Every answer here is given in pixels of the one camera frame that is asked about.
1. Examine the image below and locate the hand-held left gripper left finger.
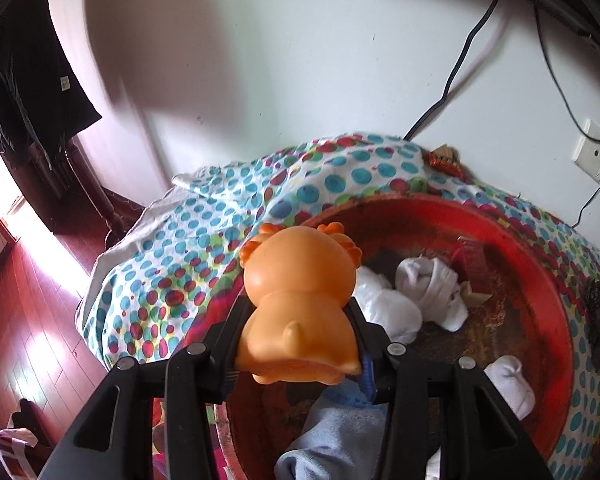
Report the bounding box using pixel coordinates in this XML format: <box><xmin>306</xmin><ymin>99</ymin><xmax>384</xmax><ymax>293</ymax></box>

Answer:
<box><xmin>40</xmin><ymin>287</ymin><xmax>261</xmax><ymax>480</ymax></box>

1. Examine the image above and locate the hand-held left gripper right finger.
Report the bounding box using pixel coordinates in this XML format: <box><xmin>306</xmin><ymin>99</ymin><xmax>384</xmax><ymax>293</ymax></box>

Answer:
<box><xmin>345</xmin><ymin>300</ymin><xmax>556</xmax><ymax>480</ymax></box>

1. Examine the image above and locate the plain white sock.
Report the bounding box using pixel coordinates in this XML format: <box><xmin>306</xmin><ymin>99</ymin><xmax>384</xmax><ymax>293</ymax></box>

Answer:
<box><xmin>354</xmin><ymin>264</ymin><xmax>424</xmax><ymax>346</ymax></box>

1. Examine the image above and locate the orange rubber toy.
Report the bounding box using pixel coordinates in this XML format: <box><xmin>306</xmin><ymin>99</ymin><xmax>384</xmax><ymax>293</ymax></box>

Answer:
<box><xmin>233</xmin><ymin>221</ymin><xmax>363</xmax><ymax>386</ymax></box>

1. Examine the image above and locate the ribbed white sock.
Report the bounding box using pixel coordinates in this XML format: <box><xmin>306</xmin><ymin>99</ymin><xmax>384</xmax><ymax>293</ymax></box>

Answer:
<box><xmin>395</xmin><ymin>255</ymin><xmax>470</xmax><ymax>332</ymax></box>

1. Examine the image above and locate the grey blue sock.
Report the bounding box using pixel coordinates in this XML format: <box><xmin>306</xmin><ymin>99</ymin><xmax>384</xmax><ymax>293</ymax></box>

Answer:
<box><xmin>274</xmin><ymin>377</ymin><xmax>388</xmax><ymax>480</ymax></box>

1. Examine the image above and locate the small knotted white sock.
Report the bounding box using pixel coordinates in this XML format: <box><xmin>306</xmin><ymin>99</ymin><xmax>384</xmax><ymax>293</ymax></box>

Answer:
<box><xmin>482</xmin><ymin>355</ymin><xmax>537</xmax><ymax>421</ymax></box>

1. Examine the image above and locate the round red tray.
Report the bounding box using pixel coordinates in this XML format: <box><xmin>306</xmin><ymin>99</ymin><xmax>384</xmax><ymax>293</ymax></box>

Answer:
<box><xmin>220</xmin><ymin>191</ymin><xmax>578</xmax><ymax>480</ymax></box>

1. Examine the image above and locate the polka dot blanket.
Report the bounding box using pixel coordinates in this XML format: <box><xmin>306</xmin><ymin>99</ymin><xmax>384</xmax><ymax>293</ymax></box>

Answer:
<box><xmin>75</xmin><ymin>132</ymin><xmax>600</xmax><ymax>480</ymax></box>

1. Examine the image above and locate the dark wooden furniture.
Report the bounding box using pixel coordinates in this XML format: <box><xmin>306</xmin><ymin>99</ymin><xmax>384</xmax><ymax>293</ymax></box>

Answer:
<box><xmin>27</xmin><ymin>130</ymin><xmax>148</xmax><ymax>248</ymax></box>

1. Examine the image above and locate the dark hanging clothing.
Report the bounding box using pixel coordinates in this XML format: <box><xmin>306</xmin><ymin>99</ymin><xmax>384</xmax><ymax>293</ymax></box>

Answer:
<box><xmin>0</xmin><ymin>0</ymin><xmax>103</xmax><ymax>171</ymax></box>

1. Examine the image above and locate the black adapter cable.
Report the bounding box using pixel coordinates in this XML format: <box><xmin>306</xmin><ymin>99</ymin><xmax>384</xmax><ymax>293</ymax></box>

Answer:
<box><xmin>571</xmin><ymin>172</ymin><xmax>600</xmax><ymax>229</ymax></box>

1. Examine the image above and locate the thick black television cable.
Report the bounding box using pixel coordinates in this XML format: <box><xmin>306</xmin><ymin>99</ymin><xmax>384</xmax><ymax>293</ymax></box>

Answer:
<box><xmin>404</xmin><ymin>0</ymin><xmax>506</xmax><ymax>142</ymax></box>

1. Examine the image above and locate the white wall coax socket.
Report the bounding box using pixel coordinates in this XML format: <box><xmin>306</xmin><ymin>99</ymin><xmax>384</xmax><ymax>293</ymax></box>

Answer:
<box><xmin>572</xmin><ymin>119</ymin><xmax>600</xmax><ymax>182</ymax></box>

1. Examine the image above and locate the thin black television cable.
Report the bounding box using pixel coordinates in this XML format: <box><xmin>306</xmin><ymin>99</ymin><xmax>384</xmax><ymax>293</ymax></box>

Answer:
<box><xmin>534</xmin><ymin>4</ymin><xmax>600</xmax><ymax>145</ymax></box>

